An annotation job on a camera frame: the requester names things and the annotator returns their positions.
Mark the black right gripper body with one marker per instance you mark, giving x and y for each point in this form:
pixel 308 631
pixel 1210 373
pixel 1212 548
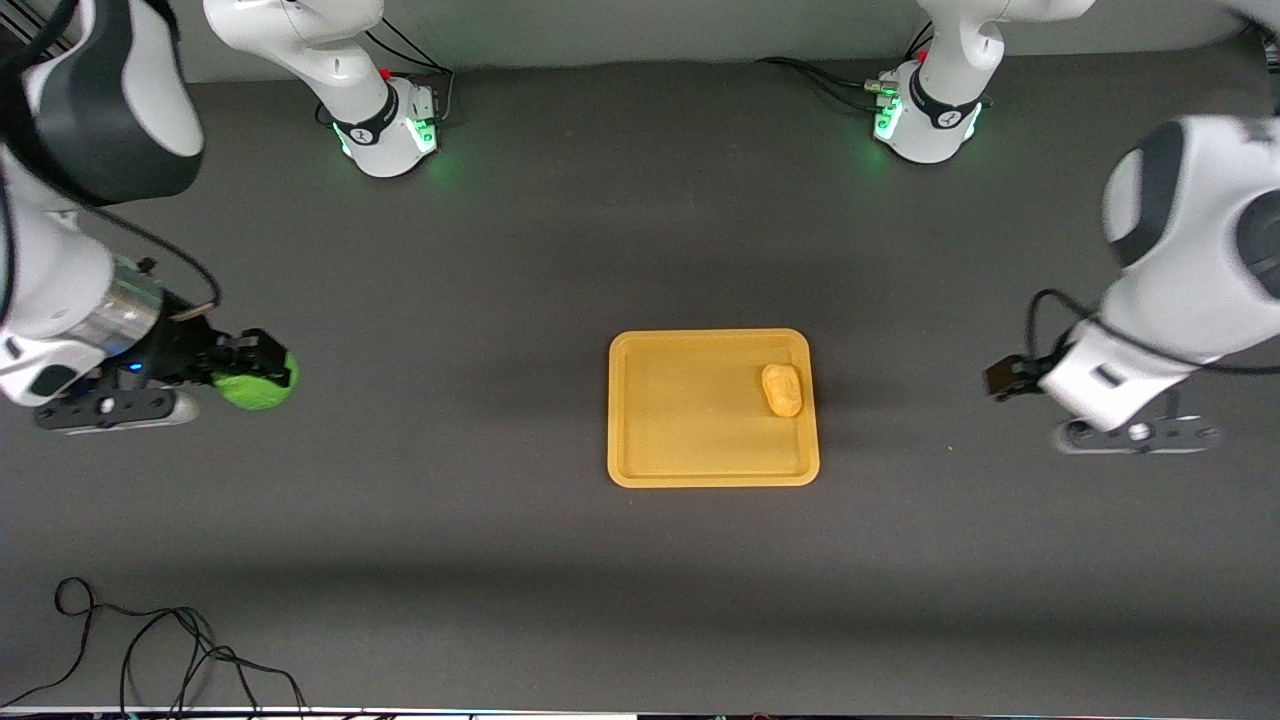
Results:
pixel 183 355

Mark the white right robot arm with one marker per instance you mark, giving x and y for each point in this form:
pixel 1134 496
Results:
pixel 340 60

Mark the orange plastic tray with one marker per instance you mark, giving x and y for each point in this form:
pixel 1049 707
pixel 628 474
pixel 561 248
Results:
pixel 712 408

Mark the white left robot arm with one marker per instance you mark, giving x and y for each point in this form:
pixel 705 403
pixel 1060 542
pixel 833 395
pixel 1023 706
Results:
pixel 1190 250

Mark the green toy apple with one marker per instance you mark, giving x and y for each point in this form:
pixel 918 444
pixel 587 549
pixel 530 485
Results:
pixel 250 392

